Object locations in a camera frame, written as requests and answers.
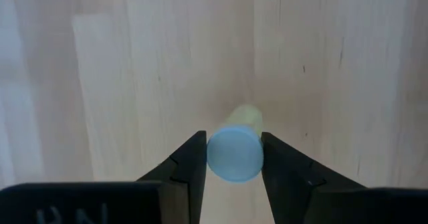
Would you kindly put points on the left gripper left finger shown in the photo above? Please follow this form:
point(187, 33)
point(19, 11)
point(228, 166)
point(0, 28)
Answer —
point(187, 184)

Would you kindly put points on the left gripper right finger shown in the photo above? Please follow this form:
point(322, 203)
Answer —
point(294, 190)

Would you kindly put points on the small yellow-green pill bottle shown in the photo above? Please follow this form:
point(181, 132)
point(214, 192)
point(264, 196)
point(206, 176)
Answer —
point(234, 153)

